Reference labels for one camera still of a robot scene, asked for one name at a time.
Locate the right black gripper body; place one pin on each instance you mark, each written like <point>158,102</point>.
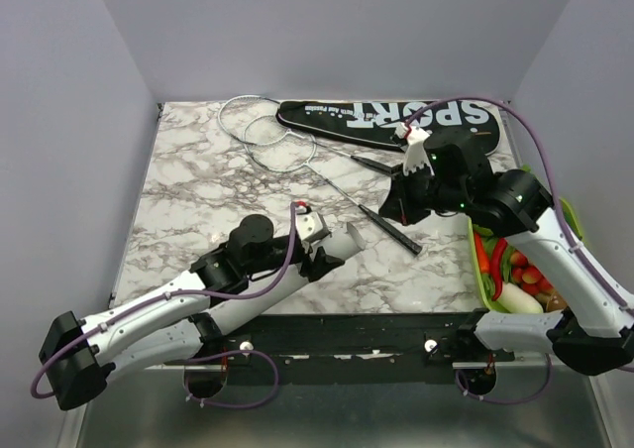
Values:
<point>419,189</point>

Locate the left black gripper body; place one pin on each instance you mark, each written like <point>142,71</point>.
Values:
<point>311,269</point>

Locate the white shuttlecock tube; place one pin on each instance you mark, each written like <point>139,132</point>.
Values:
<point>341,245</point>

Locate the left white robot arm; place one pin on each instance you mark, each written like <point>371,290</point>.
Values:
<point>223,290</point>

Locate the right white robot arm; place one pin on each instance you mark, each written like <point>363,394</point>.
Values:
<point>447,171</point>

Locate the lower badminton racket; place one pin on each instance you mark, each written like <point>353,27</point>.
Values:
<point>287,152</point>

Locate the badminton racket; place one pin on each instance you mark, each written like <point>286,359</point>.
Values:
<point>287,152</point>
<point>364,162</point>

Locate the upper badminton racket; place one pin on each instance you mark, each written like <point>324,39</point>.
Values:
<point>364,162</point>

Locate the black racket bag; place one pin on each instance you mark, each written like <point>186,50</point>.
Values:
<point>372,124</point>

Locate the orange carrot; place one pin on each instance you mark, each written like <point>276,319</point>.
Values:
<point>481,255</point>

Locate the red chili pepper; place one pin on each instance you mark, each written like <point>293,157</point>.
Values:
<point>496,268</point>

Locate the red cherry tomatoes bunch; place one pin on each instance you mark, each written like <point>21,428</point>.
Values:
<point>527,276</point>

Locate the white radish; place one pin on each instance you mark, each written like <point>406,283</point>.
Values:
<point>515,300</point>

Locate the green vegetable tray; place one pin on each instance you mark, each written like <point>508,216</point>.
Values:
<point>484,285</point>

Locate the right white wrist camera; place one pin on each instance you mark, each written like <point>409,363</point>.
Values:
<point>415,155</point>

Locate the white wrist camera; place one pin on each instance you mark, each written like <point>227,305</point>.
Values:
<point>415,155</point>
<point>310,225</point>

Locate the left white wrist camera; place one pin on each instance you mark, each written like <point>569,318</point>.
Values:
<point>310,225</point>

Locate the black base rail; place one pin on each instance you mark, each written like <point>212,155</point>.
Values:
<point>343,349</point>

